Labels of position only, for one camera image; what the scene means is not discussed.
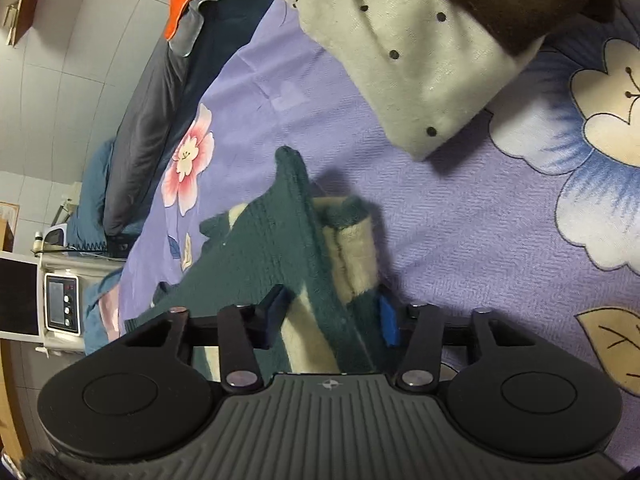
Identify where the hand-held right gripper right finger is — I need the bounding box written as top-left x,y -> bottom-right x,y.
377,294 -> 538,392

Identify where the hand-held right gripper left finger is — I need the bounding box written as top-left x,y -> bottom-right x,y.
122,284 -> 290,394

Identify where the green cream checkered sweater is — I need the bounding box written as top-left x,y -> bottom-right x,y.
122,146 -> 396,381

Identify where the purple floral bedsheet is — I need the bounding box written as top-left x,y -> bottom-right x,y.
85,0 -> 640,476

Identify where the white electric heater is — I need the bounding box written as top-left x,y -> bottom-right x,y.
36,224 -> 127,357

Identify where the white framed dark panel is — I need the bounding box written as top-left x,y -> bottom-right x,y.
0,254 -> 42,339

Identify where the cream dotted garment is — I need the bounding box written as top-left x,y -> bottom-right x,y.
272,0 -> 543,162

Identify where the dark blue blanket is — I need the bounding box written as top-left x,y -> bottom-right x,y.
107,0 -> 277,253

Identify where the wooden cabinet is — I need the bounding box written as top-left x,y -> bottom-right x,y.
0,201 -> 21,252

